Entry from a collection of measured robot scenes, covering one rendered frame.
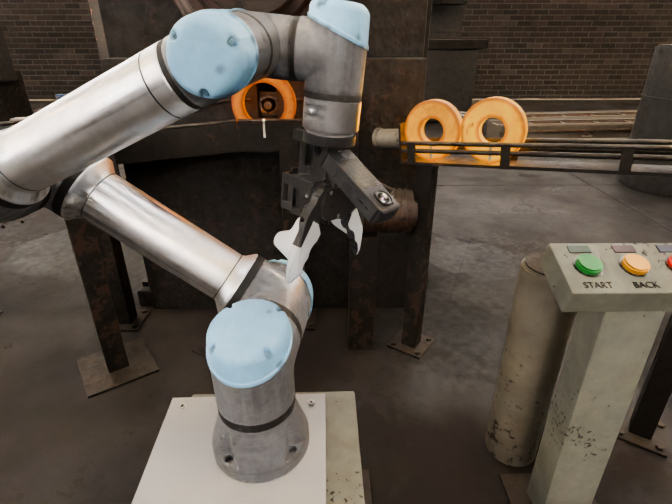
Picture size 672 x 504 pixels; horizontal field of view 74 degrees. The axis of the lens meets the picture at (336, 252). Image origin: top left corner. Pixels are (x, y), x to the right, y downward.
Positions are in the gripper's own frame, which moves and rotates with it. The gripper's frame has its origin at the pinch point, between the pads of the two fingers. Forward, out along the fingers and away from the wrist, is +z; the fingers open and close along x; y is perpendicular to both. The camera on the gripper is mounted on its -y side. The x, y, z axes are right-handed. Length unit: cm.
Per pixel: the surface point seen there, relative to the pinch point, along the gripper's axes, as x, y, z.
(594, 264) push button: -30.0, -29.4, -3.3
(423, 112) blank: -61, 23, -17
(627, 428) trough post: -75, -45, 53
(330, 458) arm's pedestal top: 2.9, -6.9, 31.6
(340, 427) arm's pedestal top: -3.2, -3.9, 31.3
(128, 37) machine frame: -25, 106, -27
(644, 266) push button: -34.8, -35.4, -3.9
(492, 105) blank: -63, 6, -21
